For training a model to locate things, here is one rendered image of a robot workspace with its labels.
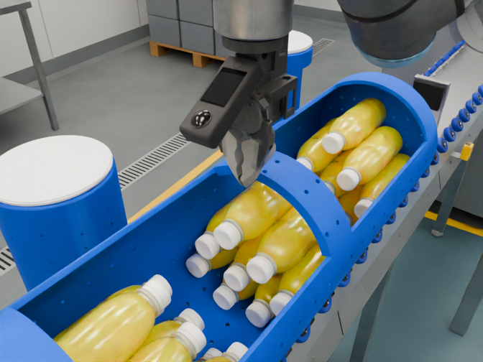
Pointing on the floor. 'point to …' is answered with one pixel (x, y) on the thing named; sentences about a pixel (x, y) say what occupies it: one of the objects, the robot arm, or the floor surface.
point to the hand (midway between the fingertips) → (241, 181)
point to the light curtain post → (468, 302)
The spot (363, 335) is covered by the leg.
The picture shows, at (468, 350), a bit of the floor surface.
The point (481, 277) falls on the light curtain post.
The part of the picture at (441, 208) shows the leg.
